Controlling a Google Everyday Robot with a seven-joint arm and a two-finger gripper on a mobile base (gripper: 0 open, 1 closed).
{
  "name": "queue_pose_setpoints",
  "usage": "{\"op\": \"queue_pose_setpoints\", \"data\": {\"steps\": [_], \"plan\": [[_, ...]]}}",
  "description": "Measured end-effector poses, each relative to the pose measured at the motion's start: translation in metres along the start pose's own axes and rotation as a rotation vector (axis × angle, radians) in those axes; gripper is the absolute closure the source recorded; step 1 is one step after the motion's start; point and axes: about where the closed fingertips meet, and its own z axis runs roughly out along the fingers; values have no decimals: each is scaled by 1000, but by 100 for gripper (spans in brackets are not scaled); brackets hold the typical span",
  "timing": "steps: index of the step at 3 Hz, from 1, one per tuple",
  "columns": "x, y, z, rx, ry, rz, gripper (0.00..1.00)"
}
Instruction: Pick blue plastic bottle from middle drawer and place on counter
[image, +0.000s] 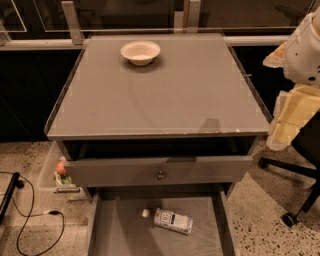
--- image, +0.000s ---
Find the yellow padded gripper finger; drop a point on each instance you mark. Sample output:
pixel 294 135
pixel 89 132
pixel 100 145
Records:
pixel 276 58
pixel 292 111

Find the clear plastic water bottle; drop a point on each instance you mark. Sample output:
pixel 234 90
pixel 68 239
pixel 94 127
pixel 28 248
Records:
pixel 169 220

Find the grey drawer cabinet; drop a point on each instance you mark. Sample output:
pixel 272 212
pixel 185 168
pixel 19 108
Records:
pixel 192 100

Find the grey open middle drawer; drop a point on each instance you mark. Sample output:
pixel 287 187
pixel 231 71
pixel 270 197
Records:
pixel 117 228

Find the round metal drawer knob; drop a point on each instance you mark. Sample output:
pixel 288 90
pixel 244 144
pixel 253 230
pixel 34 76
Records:
pixel 160 175

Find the grey top drawer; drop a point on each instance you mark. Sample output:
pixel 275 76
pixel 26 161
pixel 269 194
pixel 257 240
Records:
pixel 143 171

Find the black office chair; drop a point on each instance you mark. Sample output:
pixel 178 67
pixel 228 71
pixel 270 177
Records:
pixel 307 144

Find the white paper bowl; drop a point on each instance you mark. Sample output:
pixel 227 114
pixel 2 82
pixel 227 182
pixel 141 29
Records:
pixel 140 53

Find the orange round toy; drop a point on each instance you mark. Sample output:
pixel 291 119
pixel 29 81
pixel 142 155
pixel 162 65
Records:
pixel 60 169

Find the green white packet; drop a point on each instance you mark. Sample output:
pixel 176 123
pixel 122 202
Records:
pixel 62 180

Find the black flat floor device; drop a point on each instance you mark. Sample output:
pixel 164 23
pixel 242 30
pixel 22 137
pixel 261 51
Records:
pixel 15 182

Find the centre metal window bracket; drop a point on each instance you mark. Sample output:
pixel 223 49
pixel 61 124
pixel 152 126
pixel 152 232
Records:
pixel 193 15

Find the metal window bracket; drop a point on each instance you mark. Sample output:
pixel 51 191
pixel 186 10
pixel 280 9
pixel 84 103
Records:
pixel 193 15
pixel 71 17

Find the left metal window bracket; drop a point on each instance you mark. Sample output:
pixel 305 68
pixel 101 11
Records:
pixel 71 17

